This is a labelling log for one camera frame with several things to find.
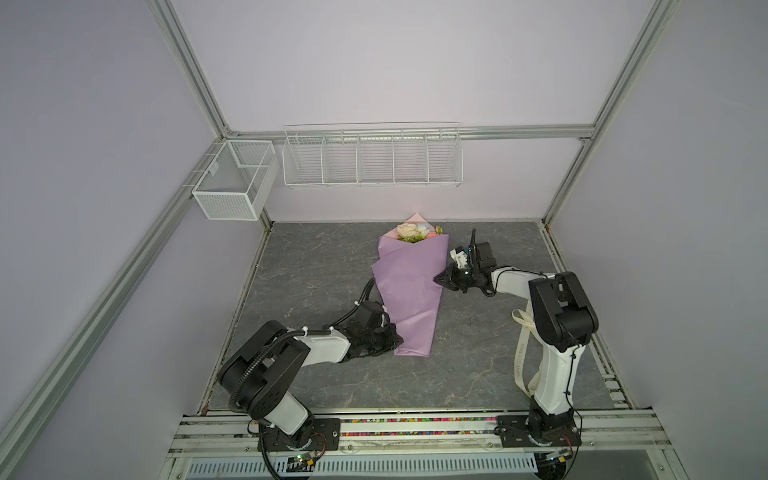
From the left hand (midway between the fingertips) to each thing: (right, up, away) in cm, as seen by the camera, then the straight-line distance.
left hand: (404, 344), depth 87 cm
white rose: (+7, +35, +23) cm, 43 cm away
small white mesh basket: (-56, +52, +12) cm, 77 cm away
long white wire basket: (-9, +60, +12) cm, 62 cm away
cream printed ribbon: (+35, -1, 0) cm, 35 cm away
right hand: (+11, +18, +11) cm, 24 cm away
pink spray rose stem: (+13, +35, +25) cm, 45 cm away
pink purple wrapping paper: (+2, +21, +15) cm, 26 cm away
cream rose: (+2, +35, +21) cm, 41 cm away
